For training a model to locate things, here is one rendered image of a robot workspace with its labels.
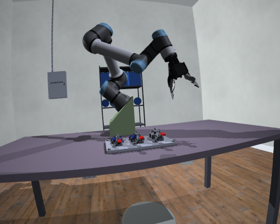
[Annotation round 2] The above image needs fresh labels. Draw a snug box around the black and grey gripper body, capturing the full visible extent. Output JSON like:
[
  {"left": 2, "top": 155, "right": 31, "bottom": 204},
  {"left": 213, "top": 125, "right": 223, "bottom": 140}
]
[{"left": 164, "top": 53, "right": 189, "bottom": 80}]

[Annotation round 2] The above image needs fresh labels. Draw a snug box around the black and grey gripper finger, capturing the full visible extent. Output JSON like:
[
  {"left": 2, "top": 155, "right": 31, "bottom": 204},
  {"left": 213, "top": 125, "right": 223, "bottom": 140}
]
[
  {"left": 184, "top": 72, "right": 199, "bottom": 87},
  {"left": 168, "top": 74, "right": 175, "bottom": 99}
]

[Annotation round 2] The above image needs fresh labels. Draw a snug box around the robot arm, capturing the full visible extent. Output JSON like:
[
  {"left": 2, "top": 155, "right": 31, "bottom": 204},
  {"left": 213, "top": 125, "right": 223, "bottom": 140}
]
[{"left": 83, "top": 23, "right": 176, "bottom": 112}]

